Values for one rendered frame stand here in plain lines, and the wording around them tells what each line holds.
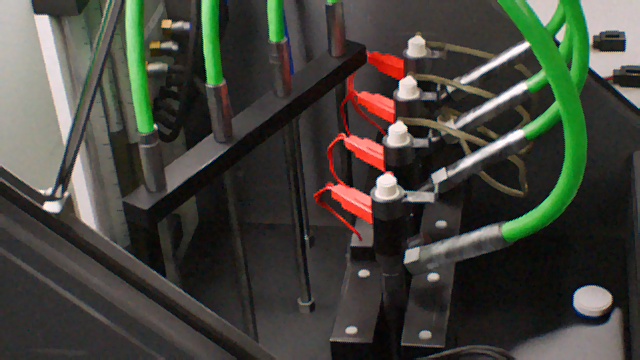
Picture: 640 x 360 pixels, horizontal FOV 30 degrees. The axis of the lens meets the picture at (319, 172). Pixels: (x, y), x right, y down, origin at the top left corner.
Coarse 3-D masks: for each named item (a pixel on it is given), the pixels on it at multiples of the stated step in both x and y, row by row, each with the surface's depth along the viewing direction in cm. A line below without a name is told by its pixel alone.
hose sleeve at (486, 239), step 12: (480, 228) 87; (492, 228) 86; (444, 240) 89; (456, 240) 88; (468, 240) 87; (480, 240) 86; (492, 240) 85; (504, 240) 85; (432, 252) 90; (444, 252) 89; (456, 252) 88; (468, 252) 87; (480, 252) 87; (432, 264) 90; (444, 264) 90
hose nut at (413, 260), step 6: (420, 246) 91; (408, 252) 92; (414, 252) 91; (420, 252) 91; (408, 258) 91; (414, 258) 91; (420, 258) 91; (408, 264) 91; (414, 264) 91; (420, 264) 91; (414, 270) 91; (420, 270) 91; (426, 270) 91
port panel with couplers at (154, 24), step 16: (160, 0) 128; (144, 16) 123; (160, 16) 128; (144, 32) 123; (160, 32) 128; (176, 32) 128; (160, 48) 125; (176, 48) 124; (160, 64) 121; (160, 80) 129
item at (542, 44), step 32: (128, 0) 93; (512, 0) 75; (128, 32) 95; (544, 32) 75; (128, 64) 97; (544, 64) 76; (576, 96) 76; (576, 128) 77; (576, 160) 78; (576, 192) 80; (512, 224) 84; (544, 224) 83
